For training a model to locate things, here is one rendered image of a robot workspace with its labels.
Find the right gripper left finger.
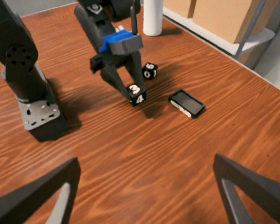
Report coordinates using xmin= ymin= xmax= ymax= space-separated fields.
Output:
xmin=0 ymin=157 xmax=81 ymax=224

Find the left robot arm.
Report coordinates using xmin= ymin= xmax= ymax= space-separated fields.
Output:
xmin=0 ymin=0 xmax=144 ymax=133

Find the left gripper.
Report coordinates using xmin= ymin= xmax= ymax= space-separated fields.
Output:
xmin=86 ymin=21 xmax=145 ymax=102

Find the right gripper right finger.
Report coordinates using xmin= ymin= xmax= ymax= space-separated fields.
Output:
xmin=213 ymin=153 xmax=280 ymax=224

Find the white bottle with blue cap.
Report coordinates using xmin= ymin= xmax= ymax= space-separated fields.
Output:
xmin=143 ymin=0 xmax=164 ymax=36

